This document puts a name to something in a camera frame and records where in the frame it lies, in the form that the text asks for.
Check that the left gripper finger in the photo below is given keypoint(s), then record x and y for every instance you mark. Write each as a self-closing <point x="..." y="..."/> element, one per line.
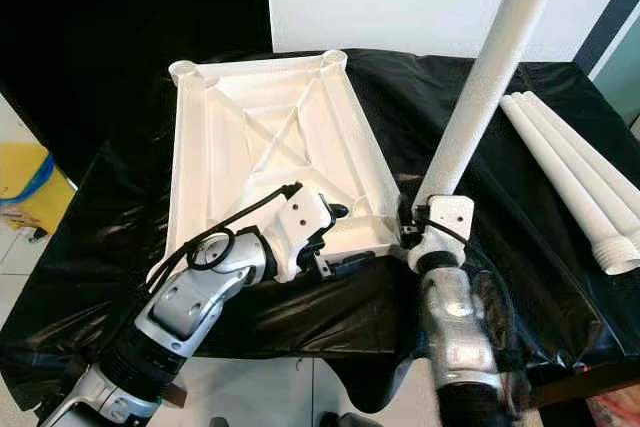
<point x="355" y="265"/>
<point x="338" y="211"/>

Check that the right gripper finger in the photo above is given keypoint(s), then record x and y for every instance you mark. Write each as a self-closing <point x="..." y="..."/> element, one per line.
<point x="406" y="212"/>

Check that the white plastic children table top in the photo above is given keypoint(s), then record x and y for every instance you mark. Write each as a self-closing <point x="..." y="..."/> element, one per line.
<point x="260" y="137"/>

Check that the white plastic table leg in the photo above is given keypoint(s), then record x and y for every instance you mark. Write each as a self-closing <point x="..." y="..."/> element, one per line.
<point x="610" y="171"/>
<point x="555" y="169"/>
<point x="490" y="67"/>
<point x="585" y="175"/>

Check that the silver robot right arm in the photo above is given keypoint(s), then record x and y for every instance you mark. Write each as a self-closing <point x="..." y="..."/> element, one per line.
<point x="460" y="327"/>

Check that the black plastic table cover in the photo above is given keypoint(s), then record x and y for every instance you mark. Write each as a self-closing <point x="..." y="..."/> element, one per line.
<point x="400" y="87"/>

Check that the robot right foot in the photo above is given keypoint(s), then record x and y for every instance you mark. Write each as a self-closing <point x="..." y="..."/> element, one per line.
<point x="340" y="420"/>

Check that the dark wooden table leg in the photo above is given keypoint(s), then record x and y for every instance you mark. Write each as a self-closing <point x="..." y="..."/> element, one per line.
<point x="172" y="394"/>
<point x="585" y="384"/>

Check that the yellow bin with blue band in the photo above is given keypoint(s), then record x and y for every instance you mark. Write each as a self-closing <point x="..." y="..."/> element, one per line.
<point x="35" y="187"/>

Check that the pink plastic bag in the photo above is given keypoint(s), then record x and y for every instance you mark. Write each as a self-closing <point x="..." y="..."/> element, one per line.
<point x="615" y="412"/>

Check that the black door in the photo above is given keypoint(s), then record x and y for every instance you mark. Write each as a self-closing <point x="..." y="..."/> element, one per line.
<point x="120" y="7"/>

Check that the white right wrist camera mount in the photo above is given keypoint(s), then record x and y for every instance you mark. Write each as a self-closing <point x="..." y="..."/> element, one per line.
<point x="445" y="222"/>

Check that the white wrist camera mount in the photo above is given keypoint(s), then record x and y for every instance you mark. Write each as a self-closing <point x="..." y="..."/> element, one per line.
<point x="295" y="227"/>
<point x="445" y="222"/>

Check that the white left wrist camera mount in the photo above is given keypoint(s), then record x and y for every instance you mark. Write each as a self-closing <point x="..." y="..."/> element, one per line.
<point x="295" y="227"/>

